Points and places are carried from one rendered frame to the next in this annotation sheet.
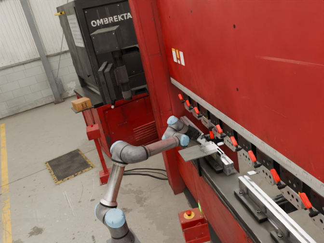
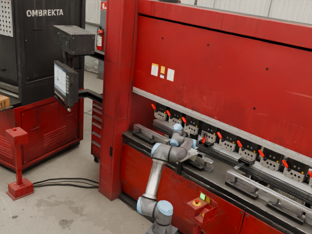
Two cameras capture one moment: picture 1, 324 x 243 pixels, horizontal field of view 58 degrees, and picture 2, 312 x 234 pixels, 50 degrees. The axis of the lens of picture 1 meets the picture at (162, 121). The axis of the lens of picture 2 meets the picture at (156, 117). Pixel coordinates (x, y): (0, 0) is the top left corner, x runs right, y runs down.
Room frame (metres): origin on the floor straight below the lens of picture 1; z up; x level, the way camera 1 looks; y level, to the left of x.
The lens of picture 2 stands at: (-0.07, 1.76, 2.50)
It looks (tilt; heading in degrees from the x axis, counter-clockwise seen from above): 22 degrees down; 322
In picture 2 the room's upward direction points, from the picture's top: 6 degrees clockwise
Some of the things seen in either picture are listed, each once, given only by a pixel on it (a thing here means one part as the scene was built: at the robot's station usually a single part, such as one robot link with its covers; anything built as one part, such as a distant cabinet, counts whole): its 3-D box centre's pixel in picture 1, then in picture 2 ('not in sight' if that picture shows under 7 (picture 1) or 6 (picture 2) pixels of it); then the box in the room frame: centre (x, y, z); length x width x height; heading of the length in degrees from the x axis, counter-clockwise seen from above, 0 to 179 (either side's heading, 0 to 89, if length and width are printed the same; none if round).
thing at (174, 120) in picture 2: (198, 107); (177, 117); (2.23, -0.32, 1.26); 0.15 x 0.09 x 0.17; 11
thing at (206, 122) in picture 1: (209, 114); (193, 124); (2.03, -0.36, 1.26); 0.15 x 0.09 x 0.17; 11
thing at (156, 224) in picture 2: (121, 236); (162, 224); (1.43, 0.40, 0.82); 0.15 x 0.15 x 0.10
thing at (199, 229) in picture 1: (193, 222); (201, 209); (1.50, -0.06, 0.75); 0.20 x 0.16 x 0.18; 4
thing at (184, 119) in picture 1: (191, 128); (151, 135); (2.55, -0.27, 0.92); 0.50 x 0.06 x 0.10; 11
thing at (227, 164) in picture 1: (218, 156); (195, 158); (1.95, -0.38, 0.92); 0.39 x 0.06 x 0.10; 11
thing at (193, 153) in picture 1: (197, 151); (182, 153); (1.98, -0.22, 1.00); 0.26 x 0.18 x 0.01; 101
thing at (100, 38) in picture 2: not in sight; (100, 37); (7.30, -2.10, 1.04); 0.18 x 0.17 x 0.56; 24
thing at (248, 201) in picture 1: (249, 204); (241, 189); (1.40, -0.42, 0.89); 0.30 x 0.05 x 0.03; 11
